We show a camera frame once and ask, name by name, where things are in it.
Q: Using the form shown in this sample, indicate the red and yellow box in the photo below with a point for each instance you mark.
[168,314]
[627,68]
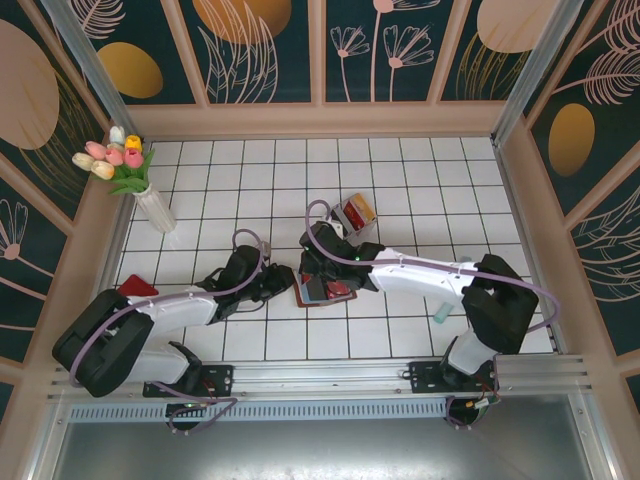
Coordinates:
[370,227]

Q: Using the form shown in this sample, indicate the red card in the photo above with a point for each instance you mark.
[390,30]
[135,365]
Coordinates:
[354,215]

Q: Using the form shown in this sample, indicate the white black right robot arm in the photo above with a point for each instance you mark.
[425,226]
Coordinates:
[425,280]

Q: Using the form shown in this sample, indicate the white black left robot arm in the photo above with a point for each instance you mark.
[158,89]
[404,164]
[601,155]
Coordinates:
[170,310]

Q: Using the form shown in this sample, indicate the grey card stack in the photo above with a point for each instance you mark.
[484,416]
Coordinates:
[340,214]

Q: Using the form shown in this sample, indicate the red flat pouch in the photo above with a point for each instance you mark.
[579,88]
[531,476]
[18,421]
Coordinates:
[137,286]

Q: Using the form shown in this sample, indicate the white ribbed ceramic vase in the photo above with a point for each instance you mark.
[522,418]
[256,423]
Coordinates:
[157,212]

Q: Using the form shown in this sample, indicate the teal plastic tube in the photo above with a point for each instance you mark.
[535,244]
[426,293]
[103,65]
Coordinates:
[442,314]

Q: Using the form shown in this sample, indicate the grey metal sheet panel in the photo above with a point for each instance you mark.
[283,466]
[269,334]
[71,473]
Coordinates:
[325,450]

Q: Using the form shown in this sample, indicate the artificial tulip bouquet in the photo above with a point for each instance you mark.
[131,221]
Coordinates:
[122,160]

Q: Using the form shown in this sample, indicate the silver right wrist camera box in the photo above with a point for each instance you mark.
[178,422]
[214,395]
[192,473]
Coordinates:
[337,229]

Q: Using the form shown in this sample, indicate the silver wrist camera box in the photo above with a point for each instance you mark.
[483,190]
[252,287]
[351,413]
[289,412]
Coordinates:
[337,229]
[266,249]

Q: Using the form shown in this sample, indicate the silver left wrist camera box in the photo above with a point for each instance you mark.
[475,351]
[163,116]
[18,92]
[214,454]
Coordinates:
[266,249]

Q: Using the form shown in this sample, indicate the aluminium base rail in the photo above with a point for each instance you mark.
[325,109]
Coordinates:
[325,375]

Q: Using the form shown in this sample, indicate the wall panel with flower outlines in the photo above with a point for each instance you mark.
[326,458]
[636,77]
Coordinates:
[380,75]

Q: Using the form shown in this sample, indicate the dark floral wall panel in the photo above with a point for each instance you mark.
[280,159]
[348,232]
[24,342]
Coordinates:
[20,280]
[610,260]

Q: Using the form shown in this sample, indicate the wall panel with feather leaves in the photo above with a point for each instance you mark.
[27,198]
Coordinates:
[250,50]

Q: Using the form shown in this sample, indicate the wall panel with gold oval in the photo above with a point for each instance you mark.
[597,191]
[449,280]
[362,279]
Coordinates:
[130,70]

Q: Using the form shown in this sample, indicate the wall panel with beige circle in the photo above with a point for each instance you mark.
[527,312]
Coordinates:
[480,60]

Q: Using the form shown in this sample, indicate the aluminium corner post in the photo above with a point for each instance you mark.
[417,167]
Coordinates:
[95,70]
[530,75]

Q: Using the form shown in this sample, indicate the wall panel with large beige oval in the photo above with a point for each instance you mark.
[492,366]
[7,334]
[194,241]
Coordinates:
[30,100]

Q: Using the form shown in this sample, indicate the wall panel with gold egg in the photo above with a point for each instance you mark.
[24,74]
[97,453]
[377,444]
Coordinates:
[600,100]

